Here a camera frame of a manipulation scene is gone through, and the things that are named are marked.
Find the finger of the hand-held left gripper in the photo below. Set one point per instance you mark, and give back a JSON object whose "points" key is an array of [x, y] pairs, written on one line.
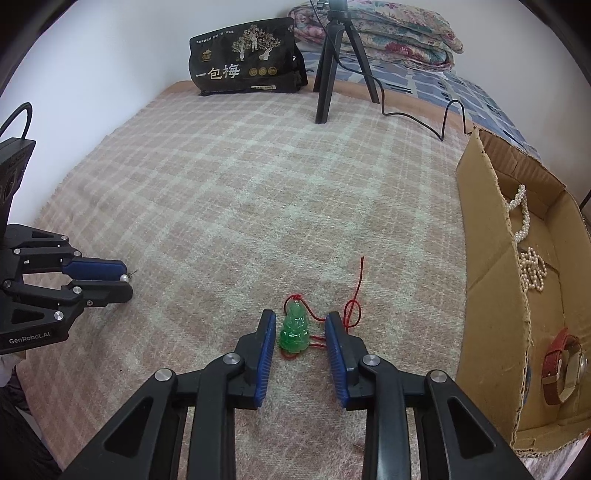
{"points": [[92, 269], [106, 293]]}

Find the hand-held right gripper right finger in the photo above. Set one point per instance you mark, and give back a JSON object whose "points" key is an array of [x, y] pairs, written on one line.
{"points": [[337, 360]]}

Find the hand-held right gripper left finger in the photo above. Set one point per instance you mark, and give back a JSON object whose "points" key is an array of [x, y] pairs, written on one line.
{"points": [[265, 360]]}

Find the small single pearl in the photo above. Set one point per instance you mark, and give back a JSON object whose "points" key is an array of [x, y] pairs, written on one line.
{"points": [[123, 278]]}

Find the cardboard box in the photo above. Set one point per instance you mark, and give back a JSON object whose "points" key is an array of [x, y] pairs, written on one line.
{"points": [[489, 277]]}

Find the pink plaid blanket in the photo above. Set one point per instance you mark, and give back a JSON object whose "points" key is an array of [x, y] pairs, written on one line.
{"points": [[231, 184]]}

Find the black printed bag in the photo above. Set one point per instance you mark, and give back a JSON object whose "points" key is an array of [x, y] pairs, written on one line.
{"points": [[240, 60]]}

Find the black tripod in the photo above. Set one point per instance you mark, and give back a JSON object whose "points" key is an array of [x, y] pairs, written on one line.
{"points": [[325, 83]]}

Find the blue patterned bed sheet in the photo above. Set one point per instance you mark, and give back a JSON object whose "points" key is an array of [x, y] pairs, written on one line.
{"points": [[461, 92]]}

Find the folded floral quilt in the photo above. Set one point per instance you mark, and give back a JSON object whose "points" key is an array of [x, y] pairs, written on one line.
{"points": [[406, 37]]}

